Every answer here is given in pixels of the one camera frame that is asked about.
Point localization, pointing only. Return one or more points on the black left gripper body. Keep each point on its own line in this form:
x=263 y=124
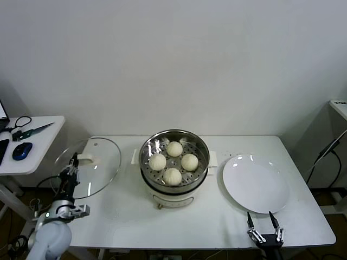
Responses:
x=67 y=187

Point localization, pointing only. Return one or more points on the steel steamer basket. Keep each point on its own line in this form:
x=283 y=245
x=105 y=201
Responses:
x=147 y=147

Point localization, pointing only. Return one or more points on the white steamed baozi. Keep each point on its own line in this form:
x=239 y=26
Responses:
x=157 y=162
x=172 y=176
x=189 y=162
x=174 y=148

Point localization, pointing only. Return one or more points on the black power adapter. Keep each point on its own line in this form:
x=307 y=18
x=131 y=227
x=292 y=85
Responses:
x=328 y=149

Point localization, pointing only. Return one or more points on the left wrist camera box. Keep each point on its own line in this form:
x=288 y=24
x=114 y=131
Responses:
x=81 y=210

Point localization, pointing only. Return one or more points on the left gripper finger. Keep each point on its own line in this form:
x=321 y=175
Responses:
x=75 y=165
x=66 y=172

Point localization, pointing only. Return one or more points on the white side table with laptop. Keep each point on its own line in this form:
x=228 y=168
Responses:
x=43 y=151

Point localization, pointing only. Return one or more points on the blue computer mouse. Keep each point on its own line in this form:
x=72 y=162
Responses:
x=22 y=150

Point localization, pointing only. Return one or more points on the black tablet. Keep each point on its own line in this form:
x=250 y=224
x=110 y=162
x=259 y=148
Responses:
x=2 y=151

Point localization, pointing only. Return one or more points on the laptop computer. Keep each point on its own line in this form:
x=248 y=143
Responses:
x=2 y=113

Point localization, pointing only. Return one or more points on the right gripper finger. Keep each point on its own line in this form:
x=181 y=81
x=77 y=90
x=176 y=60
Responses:
x=279 y=233
x=256 y=233

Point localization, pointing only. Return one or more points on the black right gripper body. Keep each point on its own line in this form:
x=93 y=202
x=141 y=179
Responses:
x=272 y=242

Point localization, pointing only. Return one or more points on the white round plate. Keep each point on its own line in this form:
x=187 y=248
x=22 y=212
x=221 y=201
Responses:
x=254 y=184

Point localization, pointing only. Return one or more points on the white electric cooker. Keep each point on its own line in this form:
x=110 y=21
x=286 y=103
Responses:
x=173 y=199

